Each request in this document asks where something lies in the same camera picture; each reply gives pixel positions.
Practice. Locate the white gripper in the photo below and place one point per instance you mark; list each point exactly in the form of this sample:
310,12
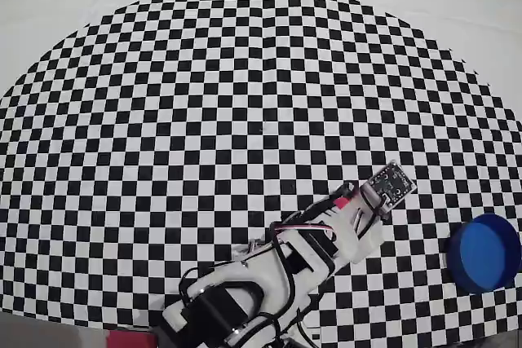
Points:
342,210

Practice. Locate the pink faceted ball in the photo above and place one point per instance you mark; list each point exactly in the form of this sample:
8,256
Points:
341,202

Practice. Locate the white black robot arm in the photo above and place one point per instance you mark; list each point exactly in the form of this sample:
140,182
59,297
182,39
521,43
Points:
244,283

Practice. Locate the blue round box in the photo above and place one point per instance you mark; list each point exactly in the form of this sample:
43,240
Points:
487,254

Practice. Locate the black white checkerboard mat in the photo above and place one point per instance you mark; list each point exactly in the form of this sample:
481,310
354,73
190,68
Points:
163,79

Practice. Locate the red flat object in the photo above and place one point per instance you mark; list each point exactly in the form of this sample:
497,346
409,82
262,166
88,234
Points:
130,340

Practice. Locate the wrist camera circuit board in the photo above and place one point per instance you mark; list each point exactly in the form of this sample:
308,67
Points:
391,183

